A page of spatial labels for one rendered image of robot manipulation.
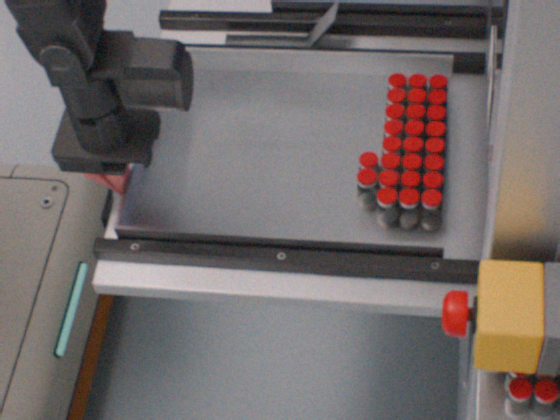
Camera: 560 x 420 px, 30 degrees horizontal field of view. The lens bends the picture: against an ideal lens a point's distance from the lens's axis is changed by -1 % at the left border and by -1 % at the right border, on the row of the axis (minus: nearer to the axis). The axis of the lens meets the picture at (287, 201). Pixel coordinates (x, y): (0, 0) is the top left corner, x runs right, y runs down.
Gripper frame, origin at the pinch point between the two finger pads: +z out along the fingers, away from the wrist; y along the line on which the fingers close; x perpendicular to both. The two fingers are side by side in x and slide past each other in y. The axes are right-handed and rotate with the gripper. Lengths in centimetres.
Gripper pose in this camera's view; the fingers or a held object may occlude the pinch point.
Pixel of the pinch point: (122, 185)
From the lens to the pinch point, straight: 113.8
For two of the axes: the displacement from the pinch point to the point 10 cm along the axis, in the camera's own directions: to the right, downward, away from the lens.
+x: 1.3, -8.1, 5.7
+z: 0.7, 5.8, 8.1
